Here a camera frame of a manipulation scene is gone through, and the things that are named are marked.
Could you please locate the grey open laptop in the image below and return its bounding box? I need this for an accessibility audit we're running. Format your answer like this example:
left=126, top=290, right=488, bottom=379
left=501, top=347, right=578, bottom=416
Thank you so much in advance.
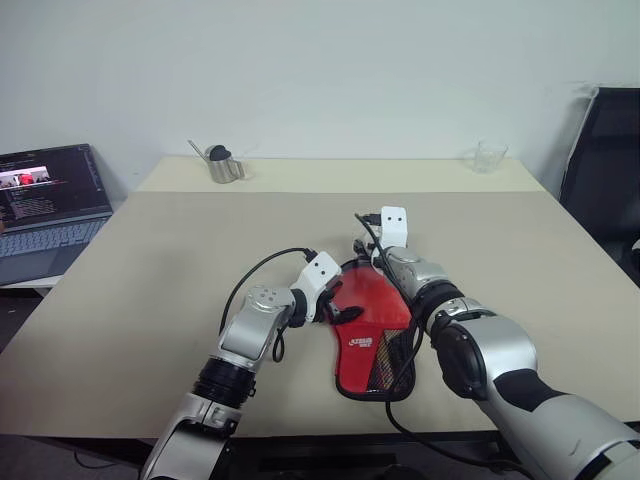
left=0, top=143, right=115, bottom=288

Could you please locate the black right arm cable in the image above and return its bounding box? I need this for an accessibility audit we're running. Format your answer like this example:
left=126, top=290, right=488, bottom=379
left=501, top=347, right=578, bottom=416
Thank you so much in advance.
left=353, top=212, right=531, bottom=480

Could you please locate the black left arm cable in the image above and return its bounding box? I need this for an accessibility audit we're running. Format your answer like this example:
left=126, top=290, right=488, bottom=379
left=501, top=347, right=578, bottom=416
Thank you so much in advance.
left=219, top=247, right=317, bottom=365

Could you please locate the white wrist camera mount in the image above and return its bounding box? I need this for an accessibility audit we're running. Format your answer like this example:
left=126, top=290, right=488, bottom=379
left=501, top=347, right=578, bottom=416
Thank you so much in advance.
left=291, top=251, right=345, bottom=324
left=379, top=205, right=412, bottom=249

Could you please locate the clear glass cup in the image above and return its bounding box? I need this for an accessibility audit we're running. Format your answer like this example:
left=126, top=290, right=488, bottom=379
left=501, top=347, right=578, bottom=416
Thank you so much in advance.
left=467, top=140, right=510, bottom=175

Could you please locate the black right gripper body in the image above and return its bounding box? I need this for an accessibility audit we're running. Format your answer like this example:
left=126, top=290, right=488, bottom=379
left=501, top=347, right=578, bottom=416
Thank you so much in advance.
left=352, top=238, right=381, bottom=262

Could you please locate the stainless steel cup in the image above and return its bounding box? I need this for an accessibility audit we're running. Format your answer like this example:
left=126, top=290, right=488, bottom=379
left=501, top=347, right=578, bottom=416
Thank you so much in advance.
left=207, top=152, right=248, bottom=184

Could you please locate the black red paddle case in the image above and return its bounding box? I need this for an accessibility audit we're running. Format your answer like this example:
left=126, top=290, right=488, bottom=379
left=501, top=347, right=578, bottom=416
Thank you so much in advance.
left=327, top=255, right=420, bottom=402

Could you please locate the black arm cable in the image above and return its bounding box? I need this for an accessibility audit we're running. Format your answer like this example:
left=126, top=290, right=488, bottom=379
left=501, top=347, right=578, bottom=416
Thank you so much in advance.
left=353, top=212, right=531, bottom=480
left=219, top=247, right=317, bottom=365

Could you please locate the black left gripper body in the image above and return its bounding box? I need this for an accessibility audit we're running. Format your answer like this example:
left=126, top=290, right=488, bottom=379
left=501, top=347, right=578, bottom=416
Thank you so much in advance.
left=313, top=293, right=336, bottom=324

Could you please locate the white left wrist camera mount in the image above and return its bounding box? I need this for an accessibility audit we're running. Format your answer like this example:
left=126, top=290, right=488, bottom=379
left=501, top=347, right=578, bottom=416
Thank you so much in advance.
left=291, top=251, right=345, bottom=324

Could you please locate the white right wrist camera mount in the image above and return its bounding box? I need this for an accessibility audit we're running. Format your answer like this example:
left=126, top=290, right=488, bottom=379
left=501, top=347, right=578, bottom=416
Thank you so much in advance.
left=379, top=205, right=412, bottom=249

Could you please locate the black office chair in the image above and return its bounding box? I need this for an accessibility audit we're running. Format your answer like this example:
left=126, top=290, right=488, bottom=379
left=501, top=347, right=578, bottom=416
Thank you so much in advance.
left=558, top=85, right=640, bottom=289

